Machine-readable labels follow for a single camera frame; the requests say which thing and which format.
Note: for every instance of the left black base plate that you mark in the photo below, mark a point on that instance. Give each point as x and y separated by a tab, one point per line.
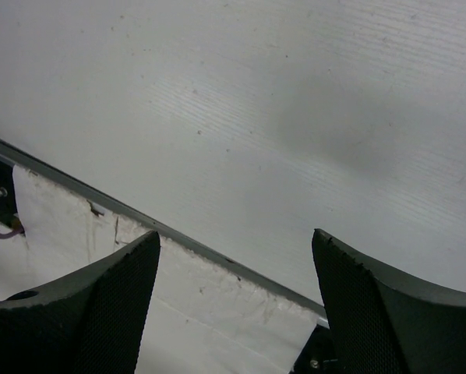
8	207

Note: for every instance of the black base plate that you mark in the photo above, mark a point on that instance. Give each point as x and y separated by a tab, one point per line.
318	355
8	207

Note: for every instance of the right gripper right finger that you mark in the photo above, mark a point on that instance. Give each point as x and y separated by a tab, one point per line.
384	320

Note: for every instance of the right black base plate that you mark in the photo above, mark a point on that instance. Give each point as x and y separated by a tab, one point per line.
318	355

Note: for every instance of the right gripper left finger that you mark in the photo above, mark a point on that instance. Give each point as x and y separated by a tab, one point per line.
89	321

